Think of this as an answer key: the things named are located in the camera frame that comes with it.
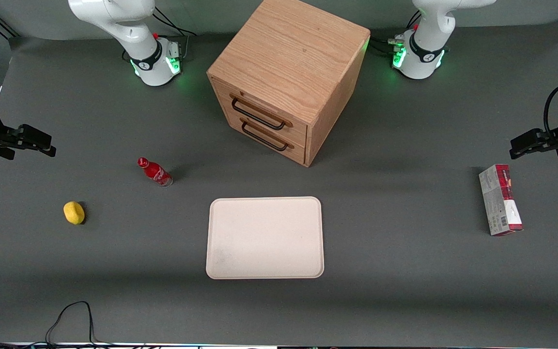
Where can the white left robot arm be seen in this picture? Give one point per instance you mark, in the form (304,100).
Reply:
(422,53)

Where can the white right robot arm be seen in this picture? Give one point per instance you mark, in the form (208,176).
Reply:
(150,55)

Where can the wooden drawer cabinet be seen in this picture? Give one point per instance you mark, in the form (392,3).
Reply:
(298,48)

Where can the red and grey carton box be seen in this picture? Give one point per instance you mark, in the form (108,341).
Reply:
(497,203)

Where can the yellow lemon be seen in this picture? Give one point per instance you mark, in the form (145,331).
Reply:
(73,213)

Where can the red cola bottle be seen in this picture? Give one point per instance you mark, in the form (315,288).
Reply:
(155,172)

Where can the beige rectangular tray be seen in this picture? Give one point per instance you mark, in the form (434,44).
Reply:
(264,237)

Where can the aluminium frame profile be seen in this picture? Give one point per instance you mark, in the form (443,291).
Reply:
(5,28)

